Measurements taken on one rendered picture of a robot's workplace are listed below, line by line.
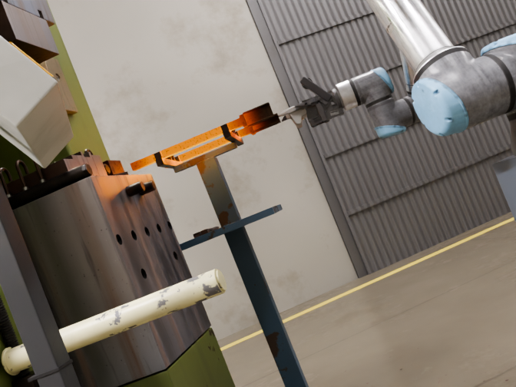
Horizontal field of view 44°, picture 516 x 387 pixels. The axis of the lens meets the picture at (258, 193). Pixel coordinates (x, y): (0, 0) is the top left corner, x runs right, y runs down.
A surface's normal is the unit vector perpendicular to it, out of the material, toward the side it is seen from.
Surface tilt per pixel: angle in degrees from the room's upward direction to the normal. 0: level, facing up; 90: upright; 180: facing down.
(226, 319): 90
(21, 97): 90
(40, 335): 90
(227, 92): 90
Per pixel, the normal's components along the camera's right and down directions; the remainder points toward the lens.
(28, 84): 0.22, -0.12
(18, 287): -0.18, 0.04
